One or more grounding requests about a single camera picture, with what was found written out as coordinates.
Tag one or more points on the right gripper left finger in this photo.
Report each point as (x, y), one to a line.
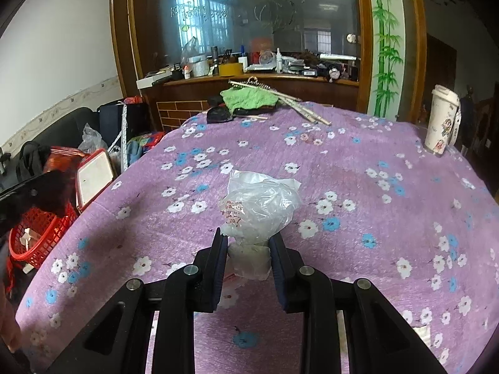
(149, 325)

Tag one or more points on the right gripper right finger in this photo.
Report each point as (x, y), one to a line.
(379, 340)

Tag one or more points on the clear plastic bag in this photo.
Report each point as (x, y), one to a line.
(256, 208)
(91, 141)

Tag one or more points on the black backpack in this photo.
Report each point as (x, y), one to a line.
(32, 159)

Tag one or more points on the white red-rimmed tray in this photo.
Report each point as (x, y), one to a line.
(95, 173)

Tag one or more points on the red plastic mesh basket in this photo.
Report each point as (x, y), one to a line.
(38, 233)

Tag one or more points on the black leather sofa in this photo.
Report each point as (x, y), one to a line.
(66, 131)

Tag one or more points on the clear plastic bag on sofa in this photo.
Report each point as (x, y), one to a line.
(91, 141)

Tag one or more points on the dark blue shopping bag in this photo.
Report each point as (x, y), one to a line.
(111, 115)

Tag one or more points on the purple floral tablecloth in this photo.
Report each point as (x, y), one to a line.
(359, 197)

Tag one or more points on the wooden cabinet counter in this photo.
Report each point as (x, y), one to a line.
(174, 102)

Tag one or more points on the green cloth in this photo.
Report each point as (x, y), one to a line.
(247, 99)

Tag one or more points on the white cartoon tumbler cup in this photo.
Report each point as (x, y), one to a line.
(444, 121)

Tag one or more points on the bundle of wooden sticks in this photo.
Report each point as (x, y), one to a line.
(293, 102)

